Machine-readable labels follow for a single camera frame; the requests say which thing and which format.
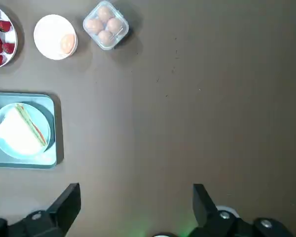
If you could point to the brown egg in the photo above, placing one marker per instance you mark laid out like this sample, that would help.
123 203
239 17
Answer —
67 43
105 37
104 13
114 24
94 26

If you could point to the white strawberry plate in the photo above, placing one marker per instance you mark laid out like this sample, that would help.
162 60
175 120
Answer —
14 39

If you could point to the clear plastic egg box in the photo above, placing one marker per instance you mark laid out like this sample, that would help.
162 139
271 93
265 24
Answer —
105 24

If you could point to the pale round plate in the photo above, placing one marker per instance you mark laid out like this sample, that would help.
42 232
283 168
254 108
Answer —
39 117

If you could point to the triangular sandwich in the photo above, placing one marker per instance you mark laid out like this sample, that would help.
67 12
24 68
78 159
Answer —
14 133

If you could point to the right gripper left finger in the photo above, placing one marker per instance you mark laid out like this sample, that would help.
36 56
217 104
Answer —
49 222

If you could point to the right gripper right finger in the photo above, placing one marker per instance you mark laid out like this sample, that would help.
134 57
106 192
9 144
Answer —
224 227

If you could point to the grey-green tray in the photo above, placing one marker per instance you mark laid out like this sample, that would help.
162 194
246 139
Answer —
50 108

